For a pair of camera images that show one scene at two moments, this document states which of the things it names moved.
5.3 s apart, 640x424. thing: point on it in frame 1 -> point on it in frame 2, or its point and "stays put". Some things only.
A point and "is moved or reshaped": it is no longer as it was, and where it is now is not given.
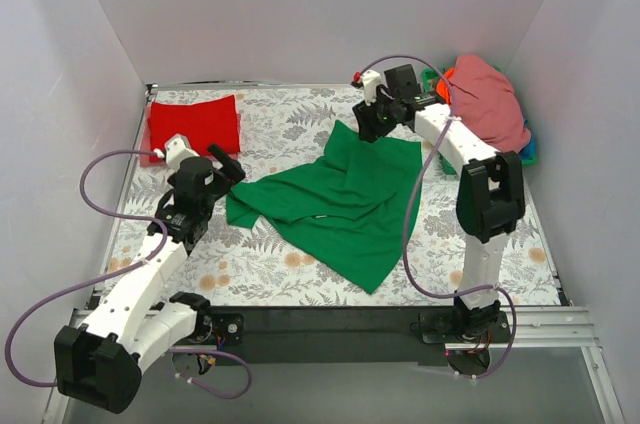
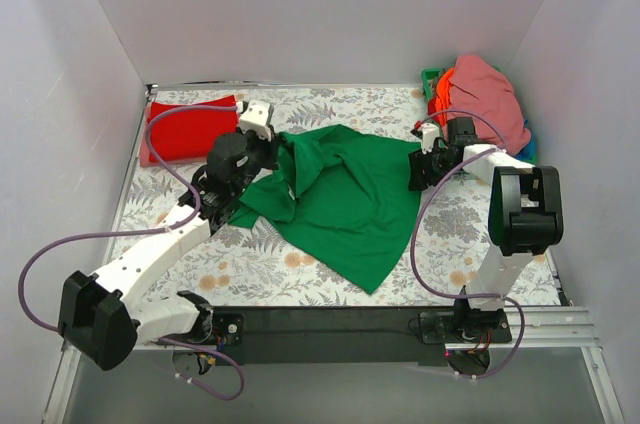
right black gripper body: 367,119 -> 420,170
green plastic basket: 428,79 stays put
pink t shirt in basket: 486,103 stays put
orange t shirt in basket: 443,86 stays put
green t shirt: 355,207 is moved or reshaped
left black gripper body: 220,172 -> 270,149
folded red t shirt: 212,122 stays put
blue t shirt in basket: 529,152 stays put
